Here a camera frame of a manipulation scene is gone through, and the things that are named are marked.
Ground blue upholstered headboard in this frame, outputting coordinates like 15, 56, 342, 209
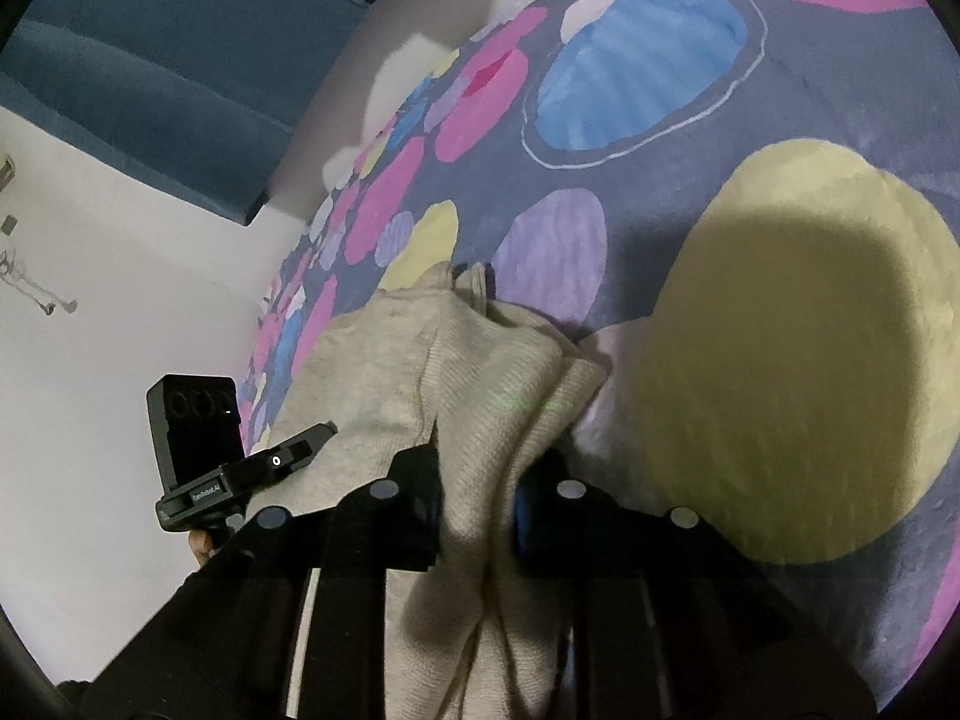
0, 0, 421, 226

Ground beige bed sheet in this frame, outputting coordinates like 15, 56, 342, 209
266, 0, 623, 203

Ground beige knit garment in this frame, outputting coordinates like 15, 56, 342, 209
264, 262, 610, 720

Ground metal wall hook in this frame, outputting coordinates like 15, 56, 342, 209
0, 246, 80, 317

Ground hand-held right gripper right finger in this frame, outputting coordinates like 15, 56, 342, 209
511, 448, 878, 720

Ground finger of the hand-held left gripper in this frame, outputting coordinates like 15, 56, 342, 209
223, 421, 338, 500

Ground dotted colourful blanket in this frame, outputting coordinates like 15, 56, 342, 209
246, 0, 960, 713

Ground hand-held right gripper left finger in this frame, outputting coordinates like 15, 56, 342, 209
81, 444, 445, 720

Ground person's left hand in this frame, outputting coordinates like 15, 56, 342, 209
187, 529, 226, 568

